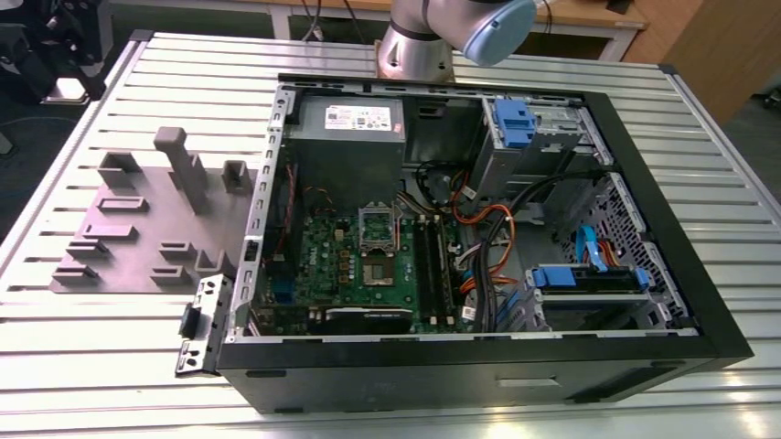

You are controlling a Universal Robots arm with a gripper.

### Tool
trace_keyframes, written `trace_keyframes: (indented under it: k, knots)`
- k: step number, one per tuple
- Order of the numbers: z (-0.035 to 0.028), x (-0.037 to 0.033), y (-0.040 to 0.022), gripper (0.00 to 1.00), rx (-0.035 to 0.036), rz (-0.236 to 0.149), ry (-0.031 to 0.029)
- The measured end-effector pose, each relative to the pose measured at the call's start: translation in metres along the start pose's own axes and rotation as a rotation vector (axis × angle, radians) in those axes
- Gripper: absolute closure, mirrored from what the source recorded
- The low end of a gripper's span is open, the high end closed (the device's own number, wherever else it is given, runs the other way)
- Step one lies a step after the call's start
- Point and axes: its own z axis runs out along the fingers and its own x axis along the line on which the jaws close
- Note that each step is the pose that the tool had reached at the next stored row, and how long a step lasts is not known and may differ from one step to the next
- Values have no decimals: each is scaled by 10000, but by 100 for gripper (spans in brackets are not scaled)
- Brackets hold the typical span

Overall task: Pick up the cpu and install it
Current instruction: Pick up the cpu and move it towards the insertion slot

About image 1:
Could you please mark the grey parts rack plate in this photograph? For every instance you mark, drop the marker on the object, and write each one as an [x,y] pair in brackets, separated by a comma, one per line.
[158,228]

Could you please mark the grey power supply unit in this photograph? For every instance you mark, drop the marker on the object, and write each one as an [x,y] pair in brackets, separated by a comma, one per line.
[347,160]

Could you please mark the blue board connector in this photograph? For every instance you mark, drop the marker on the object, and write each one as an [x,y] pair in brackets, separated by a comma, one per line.
[284,291]

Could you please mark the blue plastic drive carrier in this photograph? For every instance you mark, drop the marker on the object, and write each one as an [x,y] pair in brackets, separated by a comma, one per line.
[515,121]

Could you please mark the black RAM slot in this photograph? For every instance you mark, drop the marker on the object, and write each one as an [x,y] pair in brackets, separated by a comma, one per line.
[423,265]
[429,265]
[444,265]
[439,265]

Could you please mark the tall silver drive cage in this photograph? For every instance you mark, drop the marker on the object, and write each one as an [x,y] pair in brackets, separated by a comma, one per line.
[506,164]

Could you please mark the black graphics card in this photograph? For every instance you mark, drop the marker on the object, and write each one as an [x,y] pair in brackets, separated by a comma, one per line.
[359,320]

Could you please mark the green motherboard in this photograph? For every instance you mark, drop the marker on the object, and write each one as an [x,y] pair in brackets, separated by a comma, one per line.
[405,297]

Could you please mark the black open PC case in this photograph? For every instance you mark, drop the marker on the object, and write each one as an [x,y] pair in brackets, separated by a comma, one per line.
[427,379]

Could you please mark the hard disk in blue carrier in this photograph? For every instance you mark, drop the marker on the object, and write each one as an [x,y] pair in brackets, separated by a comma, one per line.
[555,276]

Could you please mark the low silver disk bay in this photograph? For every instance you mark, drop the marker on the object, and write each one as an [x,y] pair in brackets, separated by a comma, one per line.
[588,298]

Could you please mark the wooden cabinet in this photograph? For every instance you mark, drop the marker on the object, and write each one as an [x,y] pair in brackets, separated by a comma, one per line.
[719,46]

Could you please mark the grey rear slot bracket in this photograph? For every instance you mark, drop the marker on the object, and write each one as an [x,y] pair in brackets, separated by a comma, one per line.
[209,292]

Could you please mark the wooden desk white frame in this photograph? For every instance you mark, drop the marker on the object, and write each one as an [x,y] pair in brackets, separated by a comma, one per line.
[598,16]

